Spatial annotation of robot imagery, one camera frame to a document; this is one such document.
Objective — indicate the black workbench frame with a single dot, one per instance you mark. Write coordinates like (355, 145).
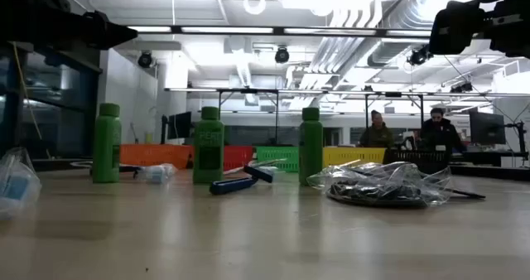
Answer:
(248, 91)

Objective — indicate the person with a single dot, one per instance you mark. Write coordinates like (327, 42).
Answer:
(377, 137)
(439, 135)

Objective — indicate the black plastic basket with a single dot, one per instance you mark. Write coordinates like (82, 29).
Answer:
(418, 157)

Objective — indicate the silver ventilation duct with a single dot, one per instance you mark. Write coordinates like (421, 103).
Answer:
(389, 52)

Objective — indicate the orange plastic basket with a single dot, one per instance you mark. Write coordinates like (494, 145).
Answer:
(157, 155)

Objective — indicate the yellow plastic basket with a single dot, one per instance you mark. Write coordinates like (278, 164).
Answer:
(356, 153)

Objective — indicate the black ceiling spotlight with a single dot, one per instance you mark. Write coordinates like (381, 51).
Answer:
(419, 56)
(282, 55)
(145, 59)
(461, 88)

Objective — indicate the black computer monitor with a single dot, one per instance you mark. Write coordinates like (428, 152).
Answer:
(486, 128)
(180, 124)

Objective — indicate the dark glass cabinet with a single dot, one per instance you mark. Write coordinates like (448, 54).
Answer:
(62, 106)

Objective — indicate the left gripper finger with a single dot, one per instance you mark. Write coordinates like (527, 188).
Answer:
(49, 29)
(122, 34)

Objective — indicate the black comb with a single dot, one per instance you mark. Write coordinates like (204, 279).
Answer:
(468, 194)

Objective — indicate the green plastic basket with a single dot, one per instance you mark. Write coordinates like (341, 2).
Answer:
(277, 155)

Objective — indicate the green travel shampoo bottle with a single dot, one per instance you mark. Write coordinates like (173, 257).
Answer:
(310, 147)
(208, 155)
(105, 147)

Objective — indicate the blue toothbrush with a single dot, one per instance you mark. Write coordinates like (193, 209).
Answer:
(16, 189)
(157, 174)
(269, 163)

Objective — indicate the red plastic basket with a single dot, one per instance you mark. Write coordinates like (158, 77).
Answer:
(238, 157)

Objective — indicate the small yellow bottle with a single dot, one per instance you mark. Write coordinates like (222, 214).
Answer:
(148, 138)

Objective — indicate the dark office desk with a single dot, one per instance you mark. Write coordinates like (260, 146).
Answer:
(488, 157)

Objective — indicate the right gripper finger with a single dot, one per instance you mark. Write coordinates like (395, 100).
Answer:
(459, 27)

